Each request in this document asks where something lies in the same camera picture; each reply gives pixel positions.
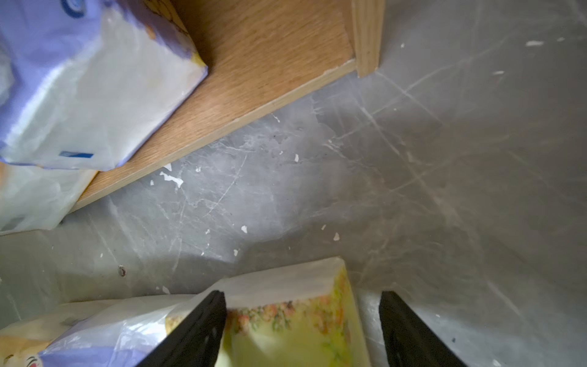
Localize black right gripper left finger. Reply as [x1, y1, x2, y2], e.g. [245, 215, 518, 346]
[138, 291, 227, 367]

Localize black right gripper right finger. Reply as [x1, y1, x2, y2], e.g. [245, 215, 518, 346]
[378, 291, 466, 367]

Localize purple Vinda tissue pack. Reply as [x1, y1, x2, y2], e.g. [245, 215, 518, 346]
[38, 295, 192, 366]

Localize yellow green floral tissue pack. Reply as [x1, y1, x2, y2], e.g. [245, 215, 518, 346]
[163, 257, 371, 366]

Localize orange cream tissue pack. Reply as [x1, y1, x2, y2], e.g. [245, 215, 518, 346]
[1, 300, 117, 366]

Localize orange tissue pack bottom shelf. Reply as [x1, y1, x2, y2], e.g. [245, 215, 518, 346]
[1, 163, 97, 235]

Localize purple tissue pack bottom shelf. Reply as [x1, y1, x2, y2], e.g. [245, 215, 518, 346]
[1, 1, 208, 171]

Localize wooden shelf unit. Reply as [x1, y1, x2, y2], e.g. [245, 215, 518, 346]
[76, 1, 385, 209]

